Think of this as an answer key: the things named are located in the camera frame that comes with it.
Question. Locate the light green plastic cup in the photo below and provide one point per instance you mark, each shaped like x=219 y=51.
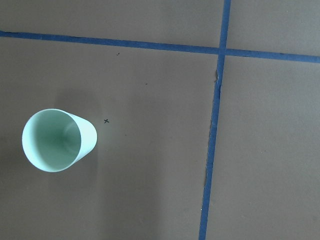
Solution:
x=53 y=139

